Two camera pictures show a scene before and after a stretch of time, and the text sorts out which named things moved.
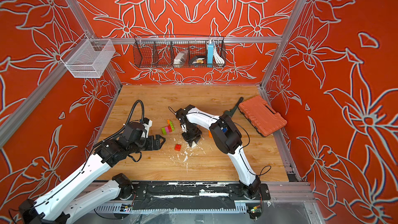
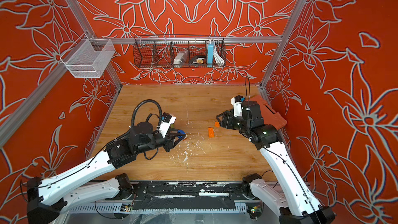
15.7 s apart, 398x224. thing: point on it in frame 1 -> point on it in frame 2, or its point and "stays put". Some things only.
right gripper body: x=192 y=135 -> x=233 y=123
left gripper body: x=150 y=143 -> x=168 y=142
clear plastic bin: x=87 y=57 stays put
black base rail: x=192 y=196 stays put
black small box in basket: x=198 y=59 stays put
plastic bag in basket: x=180 y=57 stays put
